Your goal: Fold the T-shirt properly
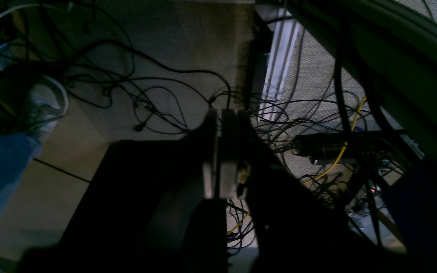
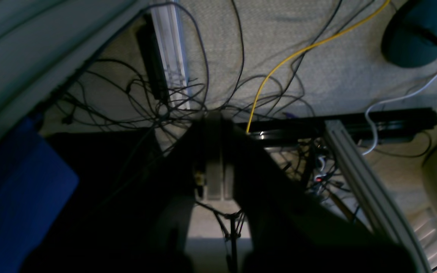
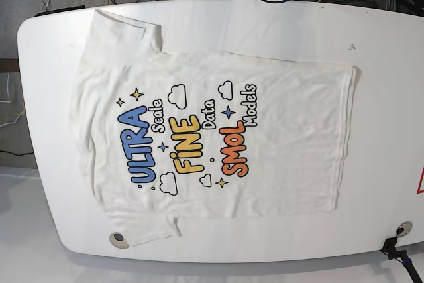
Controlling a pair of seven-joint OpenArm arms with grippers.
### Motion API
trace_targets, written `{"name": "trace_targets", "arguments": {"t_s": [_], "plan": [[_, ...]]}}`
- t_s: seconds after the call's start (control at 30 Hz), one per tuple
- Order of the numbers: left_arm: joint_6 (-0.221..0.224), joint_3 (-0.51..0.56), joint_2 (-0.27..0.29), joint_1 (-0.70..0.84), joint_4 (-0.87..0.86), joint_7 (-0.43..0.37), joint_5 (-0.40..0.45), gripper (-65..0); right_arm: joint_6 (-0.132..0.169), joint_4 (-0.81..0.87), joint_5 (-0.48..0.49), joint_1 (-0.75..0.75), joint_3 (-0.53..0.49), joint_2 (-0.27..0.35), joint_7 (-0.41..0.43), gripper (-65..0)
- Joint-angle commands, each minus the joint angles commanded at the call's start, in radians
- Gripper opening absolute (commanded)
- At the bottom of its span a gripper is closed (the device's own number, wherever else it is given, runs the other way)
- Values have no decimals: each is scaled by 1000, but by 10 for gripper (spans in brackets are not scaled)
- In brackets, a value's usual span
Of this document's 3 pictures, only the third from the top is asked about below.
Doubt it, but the white printed T-shirt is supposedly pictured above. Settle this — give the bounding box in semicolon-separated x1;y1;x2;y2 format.
68;11;356;247

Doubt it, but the red white warning sticker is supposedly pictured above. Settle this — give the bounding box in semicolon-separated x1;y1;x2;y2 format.
417;169;424;194

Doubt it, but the left table cable grommet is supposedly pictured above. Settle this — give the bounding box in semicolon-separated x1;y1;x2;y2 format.
109;232;129;249

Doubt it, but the table cable grommet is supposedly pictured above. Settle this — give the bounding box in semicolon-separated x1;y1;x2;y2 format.
396;221;413;237
109;232;129;249

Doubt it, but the right table cable grommet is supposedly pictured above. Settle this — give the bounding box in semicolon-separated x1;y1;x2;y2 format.
396;221;413;237

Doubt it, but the black camera clamp mount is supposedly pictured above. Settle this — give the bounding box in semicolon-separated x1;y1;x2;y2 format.
380;237;423;283

